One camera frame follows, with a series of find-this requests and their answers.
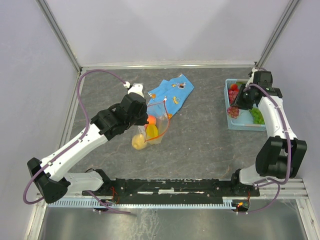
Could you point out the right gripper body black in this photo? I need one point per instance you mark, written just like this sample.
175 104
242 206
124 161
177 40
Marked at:
243 100

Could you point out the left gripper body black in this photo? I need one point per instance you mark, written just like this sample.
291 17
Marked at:
140 120

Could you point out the purple grapes bunch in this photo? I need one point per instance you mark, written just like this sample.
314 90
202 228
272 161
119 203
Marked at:
233 112

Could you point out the green grapes bunch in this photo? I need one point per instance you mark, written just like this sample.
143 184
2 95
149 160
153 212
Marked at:
257 116

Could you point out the clear zip bag orange zipper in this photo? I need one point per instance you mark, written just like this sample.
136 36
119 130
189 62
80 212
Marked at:
158 122

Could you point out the yellow banana toy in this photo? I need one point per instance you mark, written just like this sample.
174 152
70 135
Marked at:
151 131

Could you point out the yellow lemon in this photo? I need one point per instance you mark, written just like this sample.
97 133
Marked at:
138 142

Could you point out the orange peach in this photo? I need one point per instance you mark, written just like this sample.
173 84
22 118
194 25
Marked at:
151 120

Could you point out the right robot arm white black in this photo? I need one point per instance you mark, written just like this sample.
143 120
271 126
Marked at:
281 156

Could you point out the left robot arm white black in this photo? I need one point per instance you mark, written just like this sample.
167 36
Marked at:
51 174

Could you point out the red berry cluster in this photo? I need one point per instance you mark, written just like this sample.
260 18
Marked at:
233 92

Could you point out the blue plastic basket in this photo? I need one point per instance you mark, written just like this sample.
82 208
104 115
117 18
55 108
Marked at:
245 121

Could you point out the blue cartoon print cloth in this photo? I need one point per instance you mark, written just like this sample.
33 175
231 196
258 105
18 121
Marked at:
175 91

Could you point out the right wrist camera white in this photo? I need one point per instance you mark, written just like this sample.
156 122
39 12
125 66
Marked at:
251 75

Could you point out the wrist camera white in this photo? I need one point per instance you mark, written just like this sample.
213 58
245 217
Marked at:
251 75
136 88

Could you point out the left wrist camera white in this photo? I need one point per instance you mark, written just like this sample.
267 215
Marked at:
136 88

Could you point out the aluminium frame rail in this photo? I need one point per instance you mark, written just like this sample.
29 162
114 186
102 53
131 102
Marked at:
181 64

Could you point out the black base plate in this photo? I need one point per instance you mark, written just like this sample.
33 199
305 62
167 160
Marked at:
174 191

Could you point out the light blue cable duct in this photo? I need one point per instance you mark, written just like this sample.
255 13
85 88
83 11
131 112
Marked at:
72 202

